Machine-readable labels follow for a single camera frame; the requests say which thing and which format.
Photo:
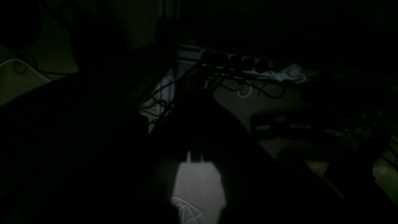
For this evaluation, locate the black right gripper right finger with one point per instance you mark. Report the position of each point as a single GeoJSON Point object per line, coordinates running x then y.
{"type": "Point", "coordinates": [261, 190]}

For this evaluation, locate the white power strip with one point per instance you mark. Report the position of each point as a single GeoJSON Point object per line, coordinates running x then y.
{"type": "Point", "coordinates": [255, 67]}

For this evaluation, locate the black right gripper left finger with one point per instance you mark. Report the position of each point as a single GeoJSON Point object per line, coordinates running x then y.
{"type": "Point", "coordinates": [74, 151]}

